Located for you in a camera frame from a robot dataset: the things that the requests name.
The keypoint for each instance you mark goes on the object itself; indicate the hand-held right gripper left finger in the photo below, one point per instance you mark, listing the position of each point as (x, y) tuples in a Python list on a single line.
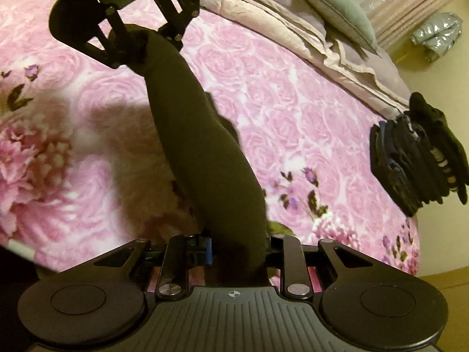
[(172, 264)]

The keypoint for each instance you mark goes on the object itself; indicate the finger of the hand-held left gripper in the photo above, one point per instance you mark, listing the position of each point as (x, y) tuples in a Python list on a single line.
[(176, 11), (117, 40)]

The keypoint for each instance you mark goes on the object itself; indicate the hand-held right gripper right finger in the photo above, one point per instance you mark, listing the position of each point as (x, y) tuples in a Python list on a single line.
[(293, 264)]

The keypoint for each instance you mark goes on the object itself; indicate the dark olive garment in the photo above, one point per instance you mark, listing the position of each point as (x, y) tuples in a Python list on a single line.
[(198, 154)]

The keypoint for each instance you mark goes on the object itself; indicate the stack of dark folded clothes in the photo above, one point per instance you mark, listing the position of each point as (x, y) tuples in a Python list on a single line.
[(414, 161)]

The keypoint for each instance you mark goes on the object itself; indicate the beige quilt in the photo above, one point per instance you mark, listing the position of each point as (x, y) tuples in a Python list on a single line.
[(278, 22)]

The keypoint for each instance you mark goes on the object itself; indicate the pink floral blanket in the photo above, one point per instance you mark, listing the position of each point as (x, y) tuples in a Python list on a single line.
[(311, 117)]

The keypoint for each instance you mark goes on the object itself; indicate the grey-green pillow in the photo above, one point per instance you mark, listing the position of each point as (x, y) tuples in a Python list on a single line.
[(337, 11)]

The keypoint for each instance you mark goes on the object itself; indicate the sheer pink curtain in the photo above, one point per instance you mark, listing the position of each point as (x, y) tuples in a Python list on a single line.
[(395, 0)]

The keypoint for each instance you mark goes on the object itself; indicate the silver grey bag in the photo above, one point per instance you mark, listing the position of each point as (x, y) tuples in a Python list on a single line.
[(438, 35)]

